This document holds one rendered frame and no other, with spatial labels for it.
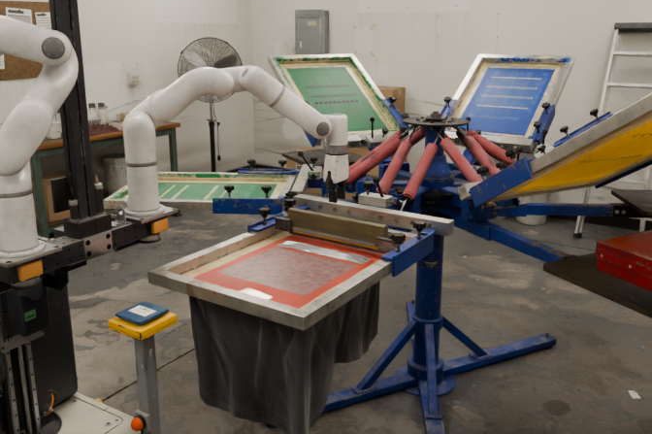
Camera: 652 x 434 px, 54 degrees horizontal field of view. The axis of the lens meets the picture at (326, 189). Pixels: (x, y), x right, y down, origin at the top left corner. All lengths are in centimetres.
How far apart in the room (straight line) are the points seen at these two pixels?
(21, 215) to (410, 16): 529
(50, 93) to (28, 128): 12
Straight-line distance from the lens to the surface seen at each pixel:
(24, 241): 183
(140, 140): 204
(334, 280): 199
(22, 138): 170
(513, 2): 625
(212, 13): 728
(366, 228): 220
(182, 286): 194
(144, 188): 207
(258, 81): 207
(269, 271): 207
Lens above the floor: 170
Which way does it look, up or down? 14 degrees down
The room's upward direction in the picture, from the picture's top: straight up
